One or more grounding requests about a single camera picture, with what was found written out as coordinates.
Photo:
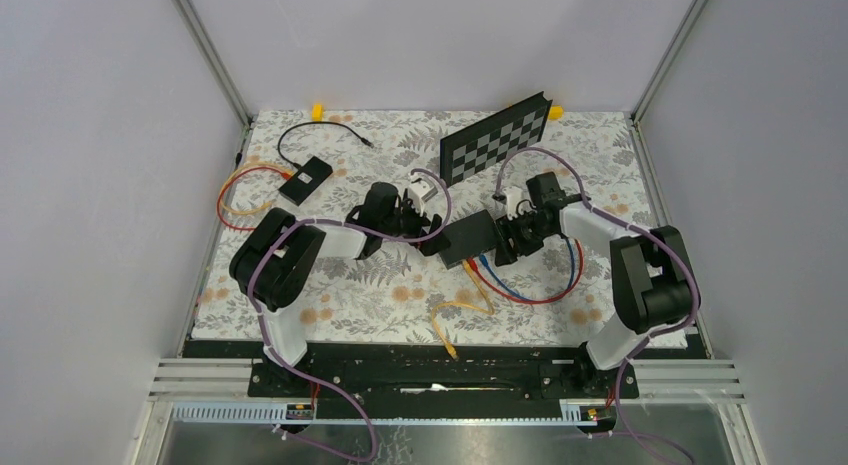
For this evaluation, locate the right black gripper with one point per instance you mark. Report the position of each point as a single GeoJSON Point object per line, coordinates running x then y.
{"type": "Point", "coordinates": [506, 229]}

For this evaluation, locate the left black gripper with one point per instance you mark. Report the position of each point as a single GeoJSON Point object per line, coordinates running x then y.
{"type": "Point", "coordinates": [433, 246]}

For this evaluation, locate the black network switch box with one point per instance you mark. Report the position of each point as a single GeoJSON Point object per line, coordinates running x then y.
{"type": "Point", "coordinates": [469, 237]}

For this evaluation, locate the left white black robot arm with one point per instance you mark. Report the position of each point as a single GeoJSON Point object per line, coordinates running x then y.
{"type": "Point", "coordinates": [274, 263]}

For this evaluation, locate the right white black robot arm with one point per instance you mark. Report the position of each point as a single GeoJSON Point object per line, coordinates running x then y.
{"type": "Point", "coordinates": [654, 289]}

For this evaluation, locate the floral patterned table mat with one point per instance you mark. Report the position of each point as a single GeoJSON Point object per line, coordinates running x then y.
{"type": "Point", "coordinates": [560, 296]}

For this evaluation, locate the black white checkerboard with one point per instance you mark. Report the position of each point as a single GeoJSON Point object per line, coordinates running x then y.
{"type": "Point", "coordinates": [491, 140]}

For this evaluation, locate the right yellow corner clip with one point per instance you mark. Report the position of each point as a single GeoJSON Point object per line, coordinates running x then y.
{"type": "Point", "coordinates": [556, 112]}

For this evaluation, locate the yellow corner clip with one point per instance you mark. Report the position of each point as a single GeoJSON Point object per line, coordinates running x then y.
{"type": "Point", "coordinates": [317, 112]}
{"type": "Point", "coordinates": [556, 112]}

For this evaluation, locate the small black adapter box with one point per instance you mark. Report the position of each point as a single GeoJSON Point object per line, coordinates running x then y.
{"type": "Point", "coordinates": [305, 181]}

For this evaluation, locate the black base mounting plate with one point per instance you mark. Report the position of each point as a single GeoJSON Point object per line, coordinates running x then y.
{"type": "Point", "coordinates": [483, 382]}

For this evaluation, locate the left yellow corner clip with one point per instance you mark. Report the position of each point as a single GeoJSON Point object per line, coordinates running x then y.
{"type": "Point", "coordinates": [317, 112]}

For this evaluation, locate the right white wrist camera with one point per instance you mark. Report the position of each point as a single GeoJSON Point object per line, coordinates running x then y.
{"type": "Point", "coordinates": [512, 199]}

